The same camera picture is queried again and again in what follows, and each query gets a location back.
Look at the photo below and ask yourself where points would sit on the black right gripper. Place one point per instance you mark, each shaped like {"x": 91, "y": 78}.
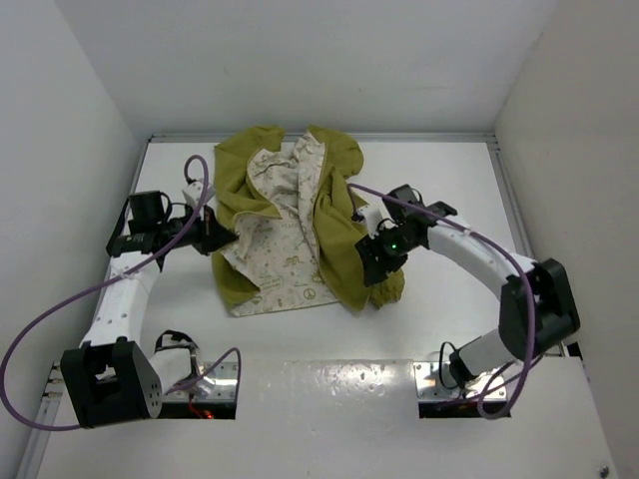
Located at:
{"x": 374, "y": 270}

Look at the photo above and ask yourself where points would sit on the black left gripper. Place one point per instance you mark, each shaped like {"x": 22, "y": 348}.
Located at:
{"x": 210, "y": 235}

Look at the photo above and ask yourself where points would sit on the olive green jacket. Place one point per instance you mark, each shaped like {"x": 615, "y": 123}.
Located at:
{"x": 291, "y": 210}

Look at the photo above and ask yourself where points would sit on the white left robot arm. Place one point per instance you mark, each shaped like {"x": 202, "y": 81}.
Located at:
{"x": 108, "y": 377}

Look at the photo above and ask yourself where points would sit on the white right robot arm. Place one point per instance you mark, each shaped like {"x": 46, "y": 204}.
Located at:
{"x": 537, "y": 309}

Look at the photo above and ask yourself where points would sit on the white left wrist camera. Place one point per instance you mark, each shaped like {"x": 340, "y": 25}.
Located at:
{"x": 198, "y": 192}

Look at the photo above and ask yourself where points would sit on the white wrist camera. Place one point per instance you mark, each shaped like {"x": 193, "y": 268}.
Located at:
{"x": 198, "y": 192}
{"x": 369, "y": 216}

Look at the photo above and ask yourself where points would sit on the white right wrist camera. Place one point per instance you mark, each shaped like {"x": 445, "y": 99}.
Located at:
{"x": 369, "y": 216}

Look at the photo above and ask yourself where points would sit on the left aluminium base plate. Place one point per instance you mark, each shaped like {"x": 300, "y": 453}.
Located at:
{"x": 219, "y": 386}

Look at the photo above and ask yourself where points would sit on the aluminium base plate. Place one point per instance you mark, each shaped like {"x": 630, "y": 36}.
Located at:
{"x": 434, "y": 384}
{"x": 219, "y": 386}

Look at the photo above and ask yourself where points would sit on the right aluminium base plate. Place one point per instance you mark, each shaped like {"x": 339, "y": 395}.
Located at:
{"x": 434, "y": 384}

